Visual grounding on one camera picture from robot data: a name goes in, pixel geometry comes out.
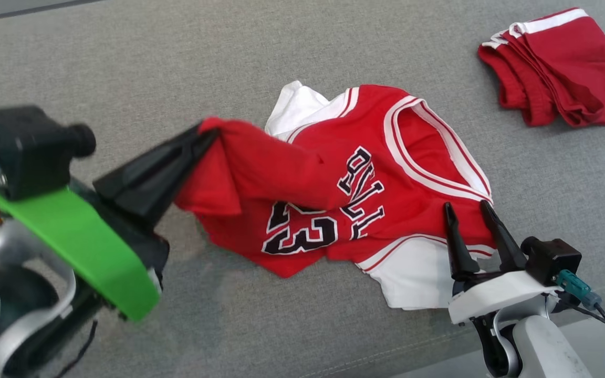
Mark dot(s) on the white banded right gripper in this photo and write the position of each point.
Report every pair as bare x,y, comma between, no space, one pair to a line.
497,294

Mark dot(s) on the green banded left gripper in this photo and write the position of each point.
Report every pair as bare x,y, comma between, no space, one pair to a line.
82,241

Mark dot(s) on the red basketball jersey number 23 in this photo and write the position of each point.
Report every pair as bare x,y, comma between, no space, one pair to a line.
313,173

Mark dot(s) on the red shorts with white stripe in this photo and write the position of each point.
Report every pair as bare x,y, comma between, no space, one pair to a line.
570,68

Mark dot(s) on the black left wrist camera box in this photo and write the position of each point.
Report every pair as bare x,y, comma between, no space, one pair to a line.
24,147

